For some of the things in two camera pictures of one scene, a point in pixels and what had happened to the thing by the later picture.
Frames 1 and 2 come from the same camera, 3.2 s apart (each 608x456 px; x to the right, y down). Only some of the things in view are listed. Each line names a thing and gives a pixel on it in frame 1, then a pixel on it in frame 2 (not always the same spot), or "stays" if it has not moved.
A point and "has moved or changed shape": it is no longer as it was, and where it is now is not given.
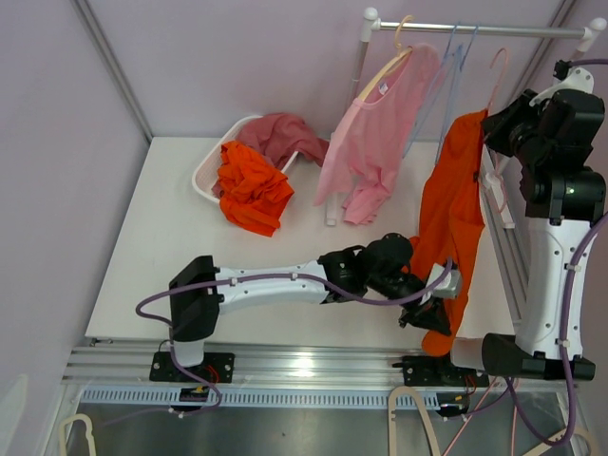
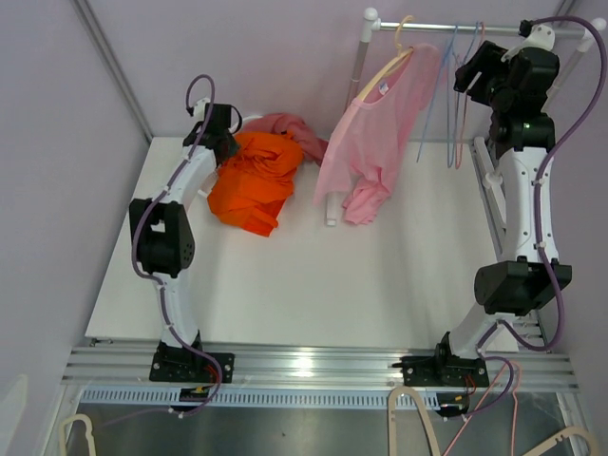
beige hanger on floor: (391, 430) stays
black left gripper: (429, 316) -> (233, 147)
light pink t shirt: (360, 161) stays
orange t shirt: (252, 193) has moved or changed shape
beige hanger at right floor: (576, 430) stays
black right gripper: (496, 127) -> (486, 61)
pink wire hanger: (496, 176) has moved or changed shape
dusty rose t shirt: (276, 138) stays
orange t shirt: (453, 218) -> (254, 184)
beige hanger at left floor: (88, 432) stays
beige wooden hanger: (402, 51) stays
